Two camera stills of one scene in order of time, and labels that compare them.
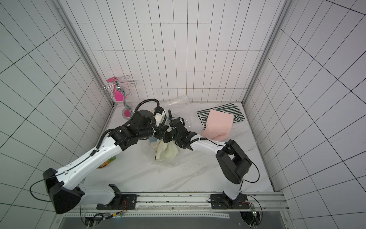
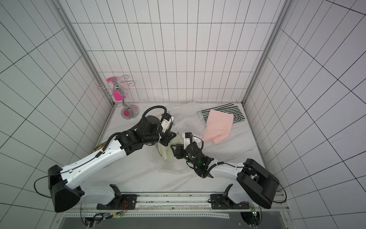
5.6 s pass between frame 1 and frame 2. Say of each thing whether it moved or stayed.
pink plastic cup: stayed
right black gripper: moved
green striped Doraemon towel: stayed
